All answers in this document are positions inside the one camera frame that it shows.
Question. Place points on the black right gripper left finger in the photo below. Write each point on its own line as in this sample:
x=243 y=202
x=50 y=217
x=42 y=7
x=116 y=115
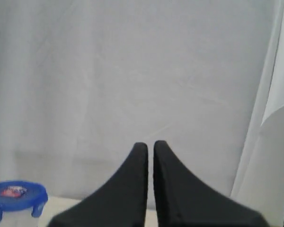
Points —
x=120 y=202

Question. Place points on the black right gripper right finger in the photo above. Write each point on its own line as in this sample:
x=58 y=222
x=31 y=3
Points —
x=183 y=200

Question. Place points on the clear plastic tall container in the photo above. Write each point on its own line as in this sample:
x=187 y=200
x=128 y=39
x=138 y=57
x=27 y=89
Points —
x=18 y=219

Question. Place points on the blue plastic container lid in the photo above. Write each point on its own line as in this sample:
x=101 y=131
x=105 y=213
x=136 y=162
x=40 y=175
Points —
x=22 y=195

